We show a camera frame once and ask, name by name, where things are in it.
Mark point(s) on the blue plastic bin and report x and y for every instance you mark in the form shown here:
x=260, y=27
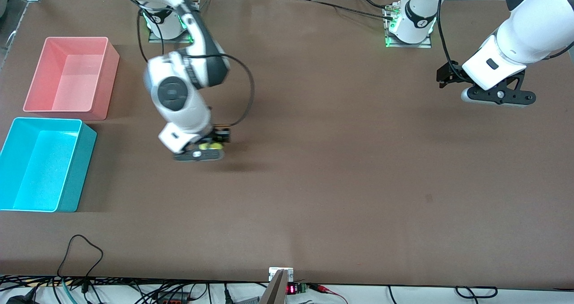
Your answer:
x=40, y=169

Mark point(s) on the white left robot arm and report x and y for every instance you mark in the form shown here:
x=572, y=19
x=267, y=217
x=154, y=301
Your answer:
x=524, y=35

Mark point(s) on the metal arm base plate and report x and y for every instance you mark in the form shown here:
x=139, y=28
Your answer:
x=408, y=45
x=195, y=30

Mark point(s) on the pink plastic bin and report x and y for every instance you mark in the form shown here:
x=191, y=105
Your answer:
x=71, y=77

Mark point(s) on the red LED display module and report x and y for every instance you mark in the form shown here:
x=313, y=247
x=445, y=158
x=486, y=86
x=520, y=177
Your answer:
x=293, y=289

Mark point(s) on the grey camera mount arm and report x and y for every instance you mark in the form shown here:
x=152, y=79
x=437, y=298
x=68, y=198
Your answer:
x=276, y=290

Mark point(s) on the yellow Roland Garros tennis ball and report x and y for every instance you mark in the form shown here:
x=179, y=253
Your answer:
x=210, y=146

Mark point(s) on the white mounting plate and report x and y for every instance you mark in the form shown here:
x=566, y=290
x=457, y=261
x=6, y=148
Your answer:
x=290, y=273

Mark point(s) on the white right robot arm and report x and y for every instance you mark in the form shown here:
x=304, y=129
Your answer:
x=179, y=93

